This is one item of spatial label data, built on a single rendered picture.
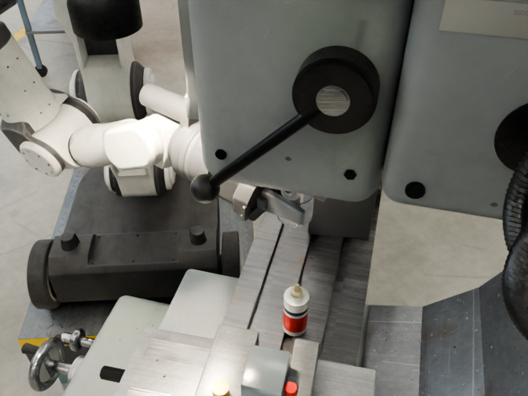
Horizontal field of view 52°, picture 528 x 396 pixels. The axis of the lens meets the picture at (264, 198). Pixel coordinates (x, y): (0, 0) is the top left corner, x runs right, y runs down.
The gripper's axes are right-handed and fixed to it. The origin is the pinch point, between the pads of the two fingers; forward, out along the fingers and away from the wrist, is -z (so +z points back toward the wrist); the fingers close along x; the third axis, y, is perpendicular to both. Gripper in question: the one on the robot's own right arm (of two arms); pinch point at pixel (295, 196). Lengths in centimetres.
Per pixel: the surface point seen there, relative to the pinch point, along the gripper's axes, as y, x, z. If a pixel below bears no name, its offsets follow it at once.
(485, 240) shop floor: 123, 146, -9
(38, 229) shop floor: 125, 34, 154
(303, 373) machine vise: 19.3, -10.1, -9.2
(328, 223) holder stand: 27.1, 23.6, 6.6
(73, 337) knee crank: 71, -9, 57
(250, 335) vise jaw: 19.5, -9.6, 0.1
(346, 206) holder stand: 22.2, 25.1, 4.1
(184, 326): 38.7, -5.0, 19.2
